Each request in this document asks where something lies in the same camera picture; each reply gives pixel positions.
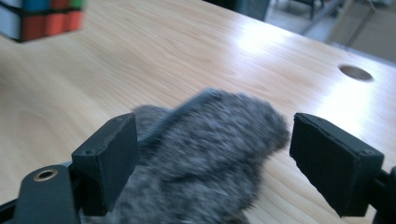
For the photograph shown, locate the multicoloured puzzle cube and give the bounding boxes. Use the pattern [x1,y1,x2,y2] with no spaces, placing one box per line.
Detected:
[0,0,87,44]

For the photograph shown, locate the grey fluffy cloth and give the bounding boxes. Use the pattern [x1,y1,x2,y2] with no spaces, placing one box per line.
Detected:
[82,88,292,224]

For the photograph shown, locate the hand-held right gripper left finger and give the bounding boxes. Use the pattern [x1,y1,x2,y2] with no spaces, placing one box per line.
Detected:
[71,112,140,217]

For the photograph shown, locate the black cabinet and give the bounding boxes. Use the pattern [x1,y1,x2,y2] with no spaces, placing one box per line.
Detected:
[204,0,272,22]

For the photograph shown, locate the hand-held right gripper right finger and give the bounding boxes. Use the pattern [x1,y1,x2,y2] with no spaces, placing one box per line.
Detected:
[289,112,386,217]

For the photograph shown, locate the light wooden furniture unit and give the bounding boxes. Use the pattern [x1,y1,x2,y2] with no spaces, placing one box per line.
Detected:
[325,0,396,64]

